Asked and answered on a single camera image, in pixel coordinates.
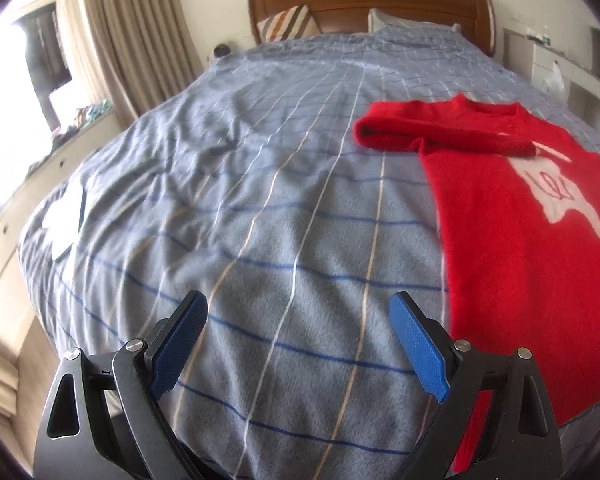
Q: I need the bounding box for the beige curtain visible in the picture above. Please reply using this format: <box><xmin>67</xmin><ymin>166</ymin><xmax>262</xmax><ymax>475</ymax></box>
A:
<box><xmin>80</xmin><ymin>0</ymin><xmax>203</xmax><ymax>121</ymax></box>

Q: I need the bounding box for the blue plaid blanket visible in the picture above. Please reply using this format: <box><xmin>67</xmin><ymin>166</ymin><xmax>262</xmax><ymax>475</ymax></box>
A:
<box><xmin>17</xmin><ymin>27</ymin><xmax>600</xmax><ymax>480</ymax></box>

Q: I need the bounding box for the white desk cabinet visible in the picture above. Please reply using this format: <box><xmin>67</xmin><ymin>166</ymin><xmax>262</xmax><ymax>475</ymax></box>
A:
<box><xmin>502</xmin><ymin>25</ymin><xmax>600</xmax><ymax>111</ymax></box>

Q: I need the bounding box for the wooden headboard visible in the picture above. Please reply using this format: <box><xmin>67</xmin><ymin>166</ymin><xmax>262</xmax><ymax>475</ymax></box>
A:
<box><xmin>248</xmin><ymin>0</ymin><xmax>496</xmax><ymax>56</ymax></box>

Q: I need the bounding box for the white pillow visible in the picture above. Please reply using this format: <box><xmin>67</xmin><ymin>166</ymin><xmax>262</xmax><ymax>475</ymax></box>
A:
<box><xmin>369</xmin><ymin>8</ymin><xmax>461</xmax><ymax>36</ymax></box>

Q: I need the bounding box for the pile of colourful clothes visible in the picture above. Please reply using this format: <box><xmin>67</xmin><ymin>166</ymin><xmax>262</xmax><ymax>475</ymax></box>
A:
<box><xmin>52</xmin><ymin>100</ymin><xmax>113</xmax><ymax>136</ymax></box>

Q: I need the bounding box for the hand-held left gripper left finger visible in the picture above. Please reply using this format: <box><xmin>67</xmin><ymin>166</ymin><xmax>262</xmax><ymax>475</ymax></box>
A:
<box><xmin>32</xmin><ymin>290</ymin><xmax>209</xmax><ymax>480</ymax></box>

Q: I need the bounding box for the window bench cabinet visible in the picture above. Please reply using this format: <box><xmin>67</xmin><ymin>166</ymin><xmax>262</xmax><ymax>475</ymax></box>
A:
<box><xmin>0</xmin><ymin>105</ymin><xmax>131</xmax><ymax>321</ymax></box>

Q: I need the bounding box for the red knit sweater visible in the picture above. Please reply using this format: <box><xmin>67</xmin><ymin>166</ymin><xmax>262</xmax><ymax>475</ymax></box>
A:
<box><xmin>354</xmin><ymin>94</ymin><xmax>600</xmax><ymax>426</ymax></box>

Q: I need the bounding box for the striped pillow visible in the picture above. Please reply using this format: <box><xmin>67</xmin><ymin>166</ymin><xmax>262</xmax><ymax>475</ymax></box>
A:
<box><xmin>256</xmin><ymin>5</ymin><xmax>321</xmax><ymax>43</ymax></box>

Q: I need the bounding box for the clear plastic bag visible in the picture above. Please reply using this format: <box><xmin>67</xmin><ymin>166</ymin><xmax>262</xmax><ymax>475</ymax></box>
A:
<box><xmin>537</xmin><ymin>60</ymin><xmax>566</xmax><ymax>106</ymax></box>

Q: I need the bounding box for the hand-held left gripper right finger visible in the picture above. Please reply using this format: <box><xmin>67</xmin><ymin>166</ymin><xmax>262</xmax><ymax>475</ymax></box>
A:
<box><xmin>388</xmin><ymin>291</ymin><xmax>564</xmax><ymax>480</ymax></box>

